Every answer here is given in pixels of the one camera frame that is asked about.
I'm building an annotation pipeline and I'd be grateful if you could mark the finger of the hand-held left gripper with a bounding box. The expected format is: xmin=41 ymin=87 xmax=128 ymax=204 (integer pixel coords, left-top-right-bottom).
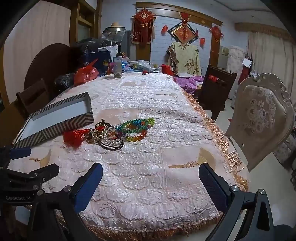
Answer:
xmin=0 ymin=163 xmax=60 ymax=186
xmin=0 ymin=146 xmax=31 ymax=163

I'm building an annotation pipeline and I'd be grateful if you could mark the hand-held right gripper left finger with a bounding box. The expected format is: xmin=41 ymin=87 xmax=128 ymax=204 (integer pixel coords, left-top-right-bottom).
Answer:
xmin=28 ymin=162 xmax=104 ymax=241

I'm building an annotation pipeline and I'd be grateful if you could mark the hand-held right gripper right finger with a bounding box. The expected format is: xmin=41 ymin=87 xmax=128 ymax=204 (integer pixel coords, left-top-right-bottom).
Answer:
xmin=198 ymin=163 xmax=275 ymax=241

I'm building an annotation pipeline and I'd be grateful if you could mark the red tassel ornament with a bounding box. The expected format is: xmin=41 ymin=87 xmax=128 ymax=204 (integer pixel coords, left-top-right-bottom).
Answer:
xmin=63 ymin=119 xmax=111 ymax=149

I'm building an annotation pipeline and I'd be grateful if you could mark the brown cord hair tie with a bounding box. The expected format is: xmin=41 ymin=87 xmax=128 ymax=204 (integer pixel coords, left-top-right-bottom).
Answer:
xmin=98 ymin=139 xmax=125 ymax=150

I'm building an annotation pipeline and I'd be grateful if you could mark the clear bead bracelet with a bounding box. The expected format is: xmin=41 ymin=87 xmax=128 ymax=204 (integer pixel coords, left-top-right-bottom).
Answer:
xmin=96 ymin=128 xmax=126 ymax=145

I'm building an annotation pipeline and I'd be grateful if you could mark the chevron striped box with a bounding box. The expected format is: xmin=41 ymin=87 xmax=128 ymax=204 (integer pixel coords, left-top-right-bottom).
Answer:
xmin=13 ymin=92 xmax=95 ymax=149

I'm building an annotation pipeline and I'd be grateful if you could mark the green blue bead bracelet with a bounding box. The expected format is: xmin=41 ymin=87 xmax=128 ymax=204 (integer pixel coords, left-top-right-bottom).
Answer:
xmin=116 ymin=117 xmax=155 ymax=132

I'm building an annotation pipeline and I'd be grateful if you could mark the dark wooden chair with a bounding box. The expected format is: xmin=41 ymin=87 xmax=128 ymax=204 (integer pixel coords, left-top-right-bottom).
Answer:
xmin=199 ymin=64 xmax=238 ymax=121
xmin=16 ymin=79 xmax=50 ymax=118

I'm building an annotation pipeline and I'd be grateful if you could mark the small black plastic bag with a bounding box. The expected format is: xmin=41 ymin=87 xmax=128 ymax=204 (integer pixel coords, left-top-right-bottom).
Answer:
xmin=54 ymin=73 xmax=75 ymax=93

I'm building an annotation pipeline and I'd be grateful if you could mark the cream floral upholstered chair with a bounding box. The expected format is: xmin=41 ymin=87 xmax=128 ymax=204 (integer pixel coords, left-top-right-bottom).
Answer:
xmin=225 ymin=72 xmax=295 ymax=172

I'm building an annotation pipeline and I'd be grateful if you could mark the round dark wooden board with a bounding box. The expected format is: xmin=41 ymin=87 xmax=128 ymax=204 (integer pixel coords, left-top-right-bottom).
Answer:
xmin=23 ymin=44 xmax=78 ymax=98

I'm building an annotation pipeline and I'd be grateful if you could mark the pink embossed tablecloth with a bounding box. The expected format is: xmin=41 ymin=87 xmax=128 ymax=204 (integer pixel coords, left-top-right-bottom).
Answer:
xmin=7 ymin=72 xmax=250 ymax=241

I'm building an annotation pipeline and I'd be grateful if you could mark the red plastic bag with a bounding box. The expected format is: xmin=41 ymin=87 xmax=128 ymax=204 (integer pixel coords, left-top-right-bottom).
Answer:
xmin=73 ymin=58 xmax=100 ymax=86

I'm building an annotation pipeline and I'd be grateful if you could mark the purple cloth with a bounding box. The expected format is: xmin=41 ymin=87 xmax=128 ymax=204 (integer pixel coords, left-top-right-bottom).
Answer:
xmin=173 ymin=75 xmax=204 ymax=93

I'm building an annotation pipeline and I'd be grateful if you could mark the large black plastic bag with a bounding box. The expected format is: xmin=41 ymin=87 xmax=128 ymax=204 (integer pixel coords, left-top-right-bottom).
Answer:
xmin=74 ymin=38 xmax=104 ymax=67

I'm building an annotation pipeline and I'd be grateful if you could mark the clear plastic bottle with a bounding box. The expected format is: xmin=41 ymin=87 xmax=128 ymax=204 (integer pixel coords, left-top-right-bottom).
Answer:
xmin=112 ymin=56 xmax=123 ymax=78

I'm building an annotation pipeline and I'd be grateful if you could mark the blue gift bag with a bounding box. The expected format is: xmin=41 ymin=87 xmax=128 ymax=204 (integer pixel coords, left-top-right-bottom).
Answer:
xmin=89 ymin=50 xmax=111 ymax=76

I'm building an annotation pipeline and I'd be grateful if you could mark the small red pouch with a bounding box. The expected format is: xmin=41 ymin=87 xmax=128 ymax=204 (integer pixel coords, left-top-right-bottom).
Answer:
xmin=161 ymin=64 xmax=174 ymax=75

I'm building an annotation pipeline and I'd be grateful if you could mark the cream floral cloth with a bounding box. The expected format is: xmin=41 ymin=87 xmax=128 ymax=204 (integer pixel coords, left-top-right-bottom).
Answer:
xmin=167 ymin=42 xmax=202 ymax=76

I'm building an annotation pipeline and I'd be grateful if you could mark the pile of plastic packets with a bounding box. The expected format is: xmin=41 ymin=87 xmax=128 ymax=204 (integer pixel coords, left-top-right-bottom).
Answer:
xmin=127 ymin=59 xmax=160 ymax=73

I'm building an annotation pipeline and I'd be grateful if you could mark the white paper bag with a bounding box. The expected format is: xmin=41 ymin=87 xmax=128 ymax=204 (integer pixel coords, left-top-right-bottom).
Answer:
xmin=98 ymin=38 xmax=119 ymax=57

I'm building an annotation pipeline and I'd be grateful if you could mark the wooden shelf cabinet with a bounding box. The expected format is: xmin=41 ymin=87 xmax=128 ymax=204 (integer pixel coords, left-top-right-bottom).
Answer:
xmin=69 ymin=0 xmax=103 ymax=42

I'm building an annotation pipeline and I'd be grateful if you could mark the pale curtain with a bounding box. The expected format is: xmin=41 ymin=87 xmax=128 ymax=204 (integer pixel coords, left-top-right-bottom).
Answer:
xmin=247 ymin=30 xmax=296 ymax=77

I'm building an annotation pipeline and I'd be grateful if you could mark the metal basin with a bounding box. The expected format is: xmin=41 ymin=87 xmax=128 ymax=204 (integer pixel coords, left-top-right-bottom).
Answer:
xmin=103 ymin=22 xmax=126 ymax=37

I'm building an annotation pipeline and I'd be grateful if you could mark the small red knot wall hanging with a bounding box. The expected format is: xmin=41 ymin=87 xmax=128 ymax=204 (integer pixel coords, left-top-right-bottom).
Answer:
xmin=209 ymin=25 xmax=225 ymax=41

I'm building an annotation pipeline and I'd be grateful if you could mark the diamond red wall hanging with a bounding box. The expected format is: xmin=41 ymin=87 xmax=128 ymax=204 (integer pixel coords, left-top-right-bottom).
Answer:
xmin=168 ymin=20 xmax=199 ymax=44

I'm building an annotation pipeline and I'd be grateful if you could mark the large red knot wall hanging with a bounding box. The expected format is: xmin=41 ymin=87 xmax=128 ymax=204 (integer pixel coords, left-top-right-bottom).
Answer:
xmin=131 ymin=7 xmax=157 ymax=44

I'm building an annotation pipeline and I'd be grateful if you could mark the wooden wall frame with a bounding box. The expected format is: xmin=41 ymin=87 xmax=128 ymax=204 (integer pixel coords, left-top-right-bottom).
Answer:
xmin=135 ymin=2 xmax=223 ymax=70

